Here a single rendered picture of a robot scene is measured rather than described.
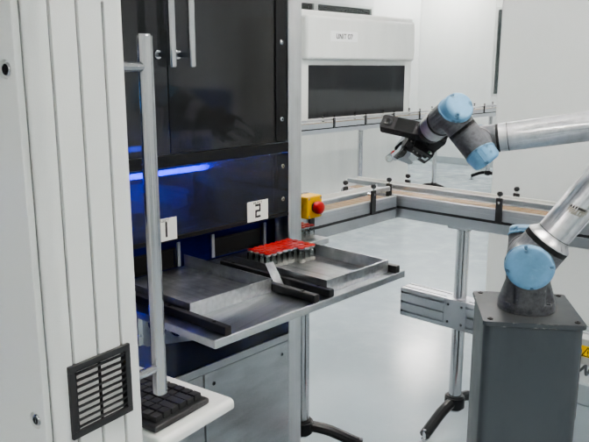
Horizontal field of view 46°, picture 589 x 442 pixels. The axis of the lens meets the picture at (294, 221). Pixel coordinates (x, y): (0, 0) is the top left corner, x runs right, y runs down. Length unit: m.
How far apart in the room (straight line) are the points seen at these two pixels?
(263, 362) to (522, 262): 0.87
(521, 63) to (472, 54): 7.54
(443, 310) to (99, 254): 1.95
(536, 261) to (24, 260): 1.19
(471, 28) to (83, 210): 9.92
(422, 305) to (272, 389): 0.86
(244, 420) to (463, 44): 9.07
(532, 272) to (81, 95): 1.16
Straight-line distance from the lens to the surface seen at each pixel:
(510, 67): 3.23
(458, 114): 1.75
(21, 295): 1.07
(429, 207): 2.75
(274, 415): 2.33
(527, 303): 1.95
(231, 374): 2.13
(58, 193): 1.02
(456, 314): 2.81
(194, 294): 1.76
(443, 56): 10.99
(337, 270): 1.94
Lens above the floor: 1.43
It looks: 12 degrees down
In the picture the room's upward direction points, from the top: straight up
